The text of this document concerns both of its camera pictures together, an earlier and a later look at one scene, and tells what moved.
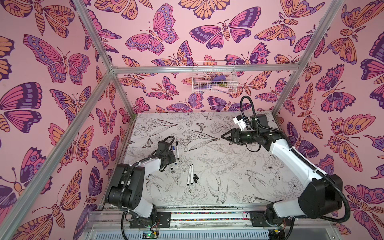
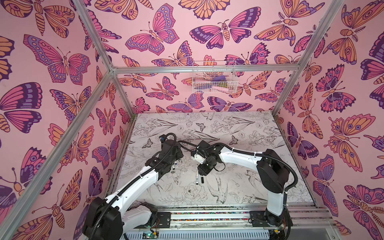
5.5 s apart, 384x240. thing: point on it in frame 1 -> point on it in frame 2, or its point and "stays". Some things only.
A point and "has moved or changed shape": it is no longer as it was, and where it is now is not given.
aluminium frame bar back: x=220 y=69 stays
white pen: x=174 y=152 has moved or changed shape
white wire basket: x=214 y=77 stays
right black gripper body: x=233 y=136 -> x=204 y=168
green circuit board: x=148 y=235 stays
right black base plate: x=258 y=219 stays
